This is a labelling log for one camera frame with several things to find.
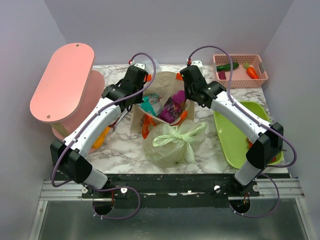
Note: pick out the beige tote bag orange handles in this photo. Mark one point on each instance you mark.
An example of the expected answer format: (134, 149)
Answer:
(165, 84)

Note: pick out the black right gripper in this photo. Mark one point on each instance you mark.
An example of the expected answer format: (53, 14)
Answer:
(187, 93)

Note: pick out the red strawberry cluster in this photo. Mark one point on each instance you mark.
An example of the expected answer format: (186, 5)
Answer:
(249, 144)

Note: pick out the pink perforated basket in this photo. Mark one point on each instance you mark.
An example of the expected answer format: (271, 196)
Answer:
(240, 78)

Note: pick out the aluminium frame extrusion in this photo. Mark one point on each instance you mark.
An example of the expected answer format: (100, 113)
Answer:
(68, 192)

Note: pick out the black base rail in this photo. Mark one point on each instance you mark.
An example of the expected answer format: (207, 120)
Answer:
(160, 191)

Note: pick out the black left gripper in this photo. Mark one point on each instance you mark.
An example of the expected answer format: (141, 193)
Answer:
(139, 100)

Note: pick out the pink two-tier shelf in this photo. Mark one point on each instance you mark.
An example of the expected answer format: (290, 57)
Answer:
(69, 89)

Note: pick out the pale green plastic grocery bag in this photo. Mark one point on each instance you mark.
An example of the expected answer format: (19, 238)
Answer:
(169, 146)

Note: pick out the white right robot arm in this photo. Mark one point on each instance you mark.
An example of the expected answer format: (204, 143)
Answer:
(265, 138)

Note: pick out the green plastic tray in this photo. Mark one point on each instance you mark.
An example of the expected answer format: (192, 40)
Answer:
(233, 141)

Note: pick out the orange snack packet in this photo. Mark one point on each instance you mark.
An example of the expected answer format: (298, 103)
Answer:
(100, 140)

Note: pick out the green white candy packet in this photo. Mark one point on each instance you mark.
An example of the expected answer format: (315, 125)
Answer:
(151, 104)

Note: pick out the green cucumber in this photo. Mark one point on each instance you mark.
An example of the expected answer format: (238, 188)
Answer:
(227, 67)

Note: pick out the silver wrench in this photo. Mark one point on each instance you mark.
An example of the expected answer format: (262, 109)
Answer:
(113, 126)

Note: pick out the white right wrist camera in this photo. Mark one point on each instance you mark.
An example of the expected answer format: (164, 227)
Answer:
(197, 63)

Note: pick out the purple snack packet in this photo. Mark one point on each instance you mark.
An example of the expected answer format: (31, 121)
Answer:
(173, 107)

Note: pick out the orange carrot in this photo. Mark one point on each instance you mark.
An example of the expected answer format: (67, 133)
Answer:
(250, 71)

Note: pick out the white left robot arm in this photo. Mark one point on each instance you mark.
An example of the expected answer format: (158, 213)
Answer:
(69, 155)

